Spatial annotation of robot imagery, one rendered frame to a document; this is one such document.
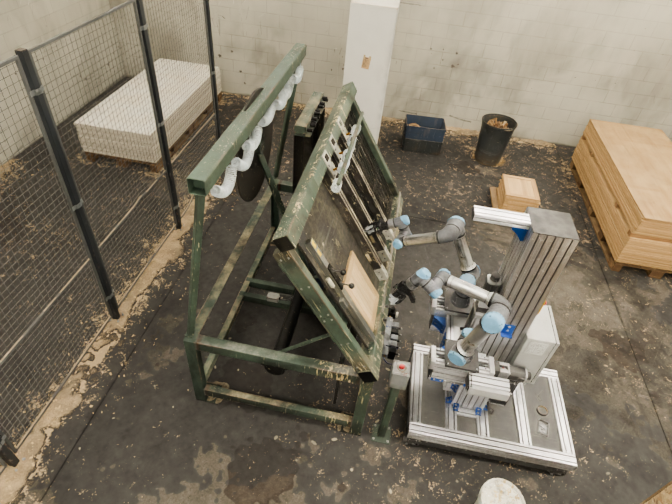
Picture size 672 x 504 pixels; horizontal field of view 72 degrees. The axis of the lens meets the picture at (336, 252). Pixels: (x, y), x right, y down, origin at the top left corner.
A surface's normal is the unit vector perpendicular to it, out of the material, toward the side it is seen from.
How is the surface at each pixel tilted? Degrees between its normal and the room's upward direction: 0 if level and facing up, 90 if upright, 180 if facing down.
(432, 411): 0
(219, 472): 0
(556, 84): 90
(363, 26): 90
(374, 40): 90
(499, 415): 0
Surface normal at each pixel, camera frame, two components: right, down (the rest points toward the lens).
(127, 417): 0.08, -0.74
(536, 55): -0.17, 0.65
